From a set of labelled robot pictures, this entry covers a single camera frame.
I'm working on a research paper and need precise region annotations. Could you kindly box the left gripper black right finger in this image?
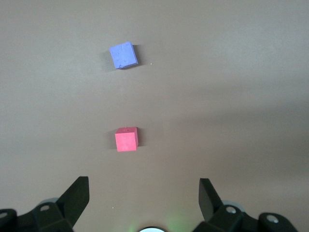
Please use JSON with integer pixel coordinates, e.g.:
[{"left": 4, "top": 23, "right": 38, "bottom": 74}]
[{"left": 193, "top": 178, "right": 299, "bottom": 232}]

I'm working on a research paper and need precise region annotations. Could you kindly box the purple-blue foam cube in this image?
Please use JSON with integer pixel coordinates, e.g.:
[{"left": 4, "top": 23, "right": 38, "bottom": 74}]
[{"left": 109, "top": 41, "right": 140, "bottom": 70}]

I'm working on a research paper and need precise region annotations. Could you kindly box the pink-red foam cube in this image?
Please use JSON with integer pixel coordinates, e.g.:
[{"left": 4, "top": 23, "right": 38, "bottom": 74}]
[{"left": 114, "top": 126, "right": 140, "bottom": 153}]

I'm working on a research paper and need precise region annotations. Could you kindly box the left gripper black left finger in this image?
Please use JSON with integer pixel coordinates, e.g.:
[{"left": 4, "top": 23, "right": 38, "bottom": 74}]
[{"left": 0, "top": 176, "right": 90, "bottom": 232}]

